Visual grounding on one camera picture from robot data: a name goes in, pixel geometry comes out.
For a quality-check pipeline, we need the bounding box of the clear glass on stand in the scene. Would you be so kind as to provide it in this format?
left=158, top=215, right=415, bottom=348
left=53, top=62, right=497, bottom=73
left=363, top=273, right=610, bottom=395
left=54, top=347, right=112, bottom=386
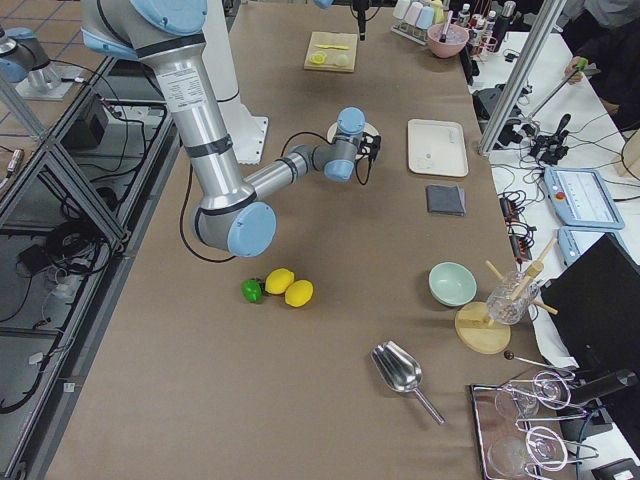
left=486, top=271, right=540, bottom=325

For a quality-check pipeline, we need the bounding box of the pink cup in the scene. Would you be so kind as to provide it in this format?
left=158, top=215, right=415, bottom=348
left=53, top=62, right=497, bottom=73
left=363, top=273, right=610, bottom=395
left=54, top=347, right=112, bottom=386
left=404, top=1, right=423, bottom=26

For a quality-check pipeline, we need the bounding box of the light blue cup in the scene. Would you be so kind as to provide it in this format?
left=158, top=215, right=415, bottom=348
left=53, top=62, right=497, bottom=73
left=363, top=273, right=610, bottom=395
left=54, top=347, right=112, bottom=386
left=416, top=5, right=434, bottom=30

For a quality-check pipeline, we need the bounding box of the wire glass rack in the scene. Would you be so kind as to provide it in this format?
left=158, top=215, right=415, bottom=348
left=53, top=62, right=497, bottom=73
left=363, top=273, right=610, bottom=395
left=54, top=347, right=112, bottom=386
left=469, top=370, right=599, bottom=479

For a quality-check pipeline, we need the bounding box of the blue teach pendant near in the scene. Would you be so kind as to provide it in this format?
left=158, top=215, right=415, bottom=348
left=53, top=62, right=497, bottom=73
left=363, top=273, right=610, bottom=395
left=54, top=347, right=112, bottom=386
left=557, top=226, right=626, bottom=267

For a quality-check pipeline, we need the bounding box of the mint green bowl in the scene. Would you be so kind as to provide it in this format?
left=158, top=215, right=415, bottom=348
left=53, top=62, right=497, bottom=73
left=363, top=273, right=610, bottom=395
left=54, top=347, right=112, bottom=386
left=428, top=262, right=477, bottom=307

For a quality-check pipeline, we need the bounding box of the wooden cup stand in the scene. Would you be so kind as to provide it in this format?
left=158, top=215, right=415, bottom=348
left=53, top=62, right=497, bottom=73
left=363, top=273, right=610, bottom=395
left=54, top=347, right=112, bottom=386
left=455, top=238, right=558, bottom=354

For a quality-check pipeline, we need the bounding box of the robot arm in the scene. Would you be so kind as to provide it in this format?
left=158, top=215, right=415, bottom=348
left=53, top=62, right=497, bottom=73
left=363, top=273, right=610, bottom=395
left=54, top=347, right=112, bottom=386
left=313, top=0, right=372, bottom=41
left=81, top=1, right=366, bottom=257

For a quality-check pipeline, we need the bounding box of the yellow lemon near lime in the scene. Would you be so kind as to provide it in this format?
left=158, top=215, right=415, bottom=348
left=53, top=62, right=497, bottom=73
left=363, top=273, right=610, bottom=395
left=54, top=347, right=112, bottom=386
left=265, top=268, right=295, bottom=295

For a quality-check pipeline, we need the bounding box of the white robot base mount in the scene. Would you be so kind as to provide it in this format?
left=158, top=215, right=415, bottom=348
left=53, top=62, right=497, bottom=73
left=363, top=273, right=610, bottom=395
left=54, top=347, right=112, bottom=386
left=230, top=103, right=269, bottom=165

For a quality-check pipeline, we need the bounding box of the wooden cutting board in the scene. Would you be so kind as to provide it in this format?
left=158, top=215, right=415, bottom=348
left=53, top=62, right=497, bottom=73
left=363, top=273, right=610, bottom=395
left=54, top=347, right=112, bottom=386
left=303, top=31, right=359, bottom=73

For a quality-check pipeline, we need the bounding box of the cream rabbit tray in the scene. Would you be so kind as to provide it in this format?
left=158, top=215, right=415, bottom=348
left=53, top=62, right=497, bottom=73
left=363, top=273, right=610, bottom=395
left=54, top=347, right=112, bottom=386
left=407, top=119, right=469, bottom=178

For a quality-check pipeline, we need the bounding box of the blue teach pendant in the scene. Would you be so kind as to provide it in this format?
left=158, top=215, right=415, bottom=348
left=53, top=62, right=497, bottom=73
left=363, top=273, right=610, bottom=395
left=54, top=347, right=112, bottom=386
left=543, top=167, right=625, bottom=230
left=557, top=226, right=626, bottom=267

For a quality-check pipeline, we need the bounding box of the black monitor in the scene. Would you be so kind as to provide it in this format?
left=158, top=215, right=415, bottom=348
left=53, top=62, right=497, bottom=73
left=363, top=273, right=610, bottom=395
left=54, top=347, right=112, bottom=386
left=542, top=234, right=639, bottom=372

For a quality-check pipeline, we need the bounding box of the grey folded cloth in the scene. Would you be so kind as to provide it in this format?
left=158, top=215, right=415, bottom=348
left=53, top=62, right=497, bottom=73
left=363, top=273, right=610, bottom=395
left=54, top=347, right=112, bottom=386
left=426, top=184, right=466, bottom=216

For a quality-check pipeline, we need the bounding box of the yellow plastic knife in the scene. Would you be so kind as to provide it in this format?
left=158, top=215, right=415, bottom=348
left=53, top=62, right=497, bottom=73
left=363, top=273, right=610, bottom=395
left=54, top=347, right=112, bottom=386
left=314, top=43, right=350, bottom=51

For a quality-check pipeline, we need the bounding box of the yellow lemon far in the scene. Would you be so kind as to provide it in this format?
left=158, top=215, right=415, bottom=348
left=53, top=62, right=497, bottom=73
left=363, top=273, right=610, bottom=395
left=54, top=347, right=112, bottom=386
left=284, top=279, right=314, bottom=308

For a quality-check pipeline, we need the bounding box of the aluminium camera post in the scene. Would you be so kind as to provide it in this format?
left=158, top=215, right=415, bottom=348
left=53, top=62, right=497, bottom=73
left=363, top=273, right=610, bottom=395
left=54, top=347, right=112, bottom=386
left=478, top=0, right=566, bottom=157

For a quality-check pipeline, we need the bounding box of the white cup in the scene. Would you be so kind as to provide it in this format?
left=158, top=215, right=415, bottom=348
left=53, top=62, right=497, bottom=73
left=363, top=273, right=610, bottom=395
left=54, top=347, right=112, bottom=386
left=393, top=0, right=411, bottom=20

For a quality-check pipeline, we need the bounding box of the steel ice scoop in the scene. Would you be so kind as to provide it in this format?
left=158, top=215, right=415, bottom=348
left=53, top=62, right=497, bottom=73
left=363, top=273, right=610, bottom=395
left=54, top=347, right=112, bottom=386
left=370, top=340, right=446, bottom=425

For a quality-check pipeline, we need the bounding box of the green lime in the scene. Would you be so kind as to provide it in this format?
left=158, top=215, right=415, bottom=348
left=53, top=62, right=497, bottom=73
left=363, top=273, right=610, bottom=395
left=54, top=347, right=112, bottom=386
left=241, top=278, right=263, bottom=303

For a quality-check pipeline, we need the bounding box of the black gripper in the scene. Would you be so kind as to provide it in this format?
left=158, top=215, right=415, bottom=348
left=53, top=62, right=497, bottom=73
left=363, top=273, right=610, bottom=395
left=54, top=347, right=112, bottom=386
left=352, top=0, right=370, bottom=40
left=357, top=133, right=382, bottom=163

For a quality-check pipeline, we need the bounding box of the lemon slice top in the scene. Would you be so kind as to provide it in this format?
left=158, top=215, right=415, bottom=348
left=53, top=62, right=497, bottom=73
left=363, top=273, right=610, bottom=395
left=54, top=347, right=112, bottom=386
left=308, top=51, right=327, bottom=66

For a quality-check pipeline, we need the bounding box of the white wire cup rack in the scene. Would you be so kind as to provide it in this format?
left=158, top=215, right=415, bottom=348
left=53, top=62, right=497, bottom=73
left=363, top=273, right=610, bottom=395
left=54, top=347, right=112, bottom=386
left=390, top=22, right=427, bottom=46

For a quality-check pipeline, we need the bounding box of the yellow cup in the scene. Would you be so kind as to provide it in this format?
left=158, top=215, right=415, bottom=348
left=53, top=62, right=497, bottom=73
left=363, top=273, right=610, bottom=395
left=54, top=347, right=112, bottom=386
left=431, top=0, right=445, bottom=24

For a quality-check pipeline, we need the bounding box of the blue teach pendant far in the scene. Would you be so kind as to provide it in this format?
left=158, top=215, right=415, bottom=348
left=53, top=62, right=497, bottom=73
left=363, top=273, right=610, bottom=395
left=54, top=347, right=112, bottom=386
left=543, top=167, right=625, bottom=230

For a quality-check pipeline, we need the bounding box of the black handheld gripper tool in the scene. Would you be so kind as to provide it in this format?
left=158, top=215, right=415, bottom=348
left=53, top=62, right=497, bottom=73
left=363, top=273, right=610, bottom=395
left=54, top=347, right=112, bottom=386
left=529, top=113, right=571, bottom=166

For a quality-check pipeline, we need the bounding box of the cream round plate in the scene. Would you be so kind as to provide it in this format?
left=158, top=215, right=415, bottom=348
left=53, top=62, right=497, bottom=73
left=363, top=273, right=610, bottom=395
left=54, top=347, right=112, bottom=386
left=327, top=123, right=380, bottom=146

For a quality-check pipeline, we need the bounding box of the pale white bun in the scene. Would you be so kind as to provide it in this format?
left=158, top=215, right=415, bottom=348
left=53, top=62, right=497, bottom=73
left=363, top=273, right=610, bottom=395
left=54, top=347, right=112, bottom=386
left=333, top=54, right=349, bottom=68

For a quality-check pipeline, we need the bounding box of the metal muddler black tip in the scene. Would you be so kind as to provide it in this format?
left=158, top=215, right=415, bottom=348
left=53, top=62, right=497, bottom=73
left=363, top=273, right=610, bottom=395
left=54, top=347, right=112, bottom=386
left=439, top=10, right=454, bottom=43

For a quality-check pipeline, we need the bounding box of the pink bowl with ice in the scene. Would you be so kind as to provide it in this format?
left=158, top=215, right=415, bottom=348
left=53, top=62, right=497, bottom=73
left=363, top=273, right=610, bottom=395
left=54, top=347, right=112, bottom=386
left=427, top=24, right=469, bottom=59

